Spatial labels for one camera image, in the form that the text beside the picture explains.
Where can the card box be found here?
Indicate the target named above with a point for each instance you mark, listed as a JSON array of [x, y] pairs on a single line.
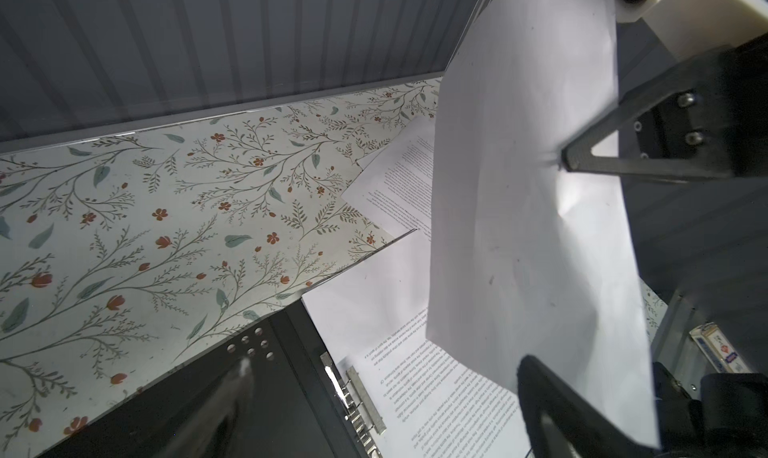
[[718, 350]]

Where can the white paper sheet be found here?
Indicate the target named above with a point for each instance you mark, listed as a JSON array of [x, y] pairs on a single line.
[[527, 258]]

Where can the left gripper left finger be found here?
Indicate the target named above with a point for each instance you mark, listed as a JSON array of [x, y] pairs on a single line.
[[215, 429]]

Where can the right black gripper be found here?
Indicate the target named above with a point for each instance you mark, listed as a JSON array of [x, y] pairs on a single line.
[[705, 118]]

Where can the orange black file folder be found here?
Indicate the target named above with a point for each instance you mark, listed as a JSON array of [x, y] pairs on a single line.
[[301, 405]]

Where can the printed paper sheet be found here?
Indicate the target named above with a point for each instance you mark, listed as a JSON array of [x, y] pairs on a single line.
[[372, 320], [394, 190]]

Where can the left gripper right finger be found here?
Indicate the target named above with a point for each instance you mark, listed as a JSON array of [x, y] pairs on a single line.
[[559, 423]]

